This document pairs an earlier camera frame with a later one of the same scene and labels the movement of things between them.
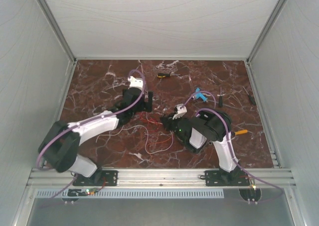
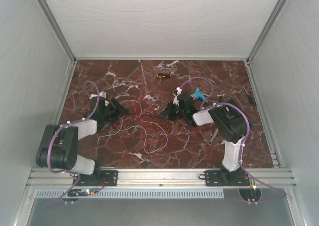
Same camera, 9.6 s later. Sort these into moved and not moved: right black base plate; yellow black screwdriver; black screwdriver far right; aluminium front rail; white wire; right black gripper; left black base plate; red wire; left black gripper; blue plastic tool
Moved: left black gripper; right black gripper; white wire; red wire
Not moved: left black base plate; right black base plate; yellow black screwdriver; black screwdriver far right; aluminium front rail; blue plastic tool
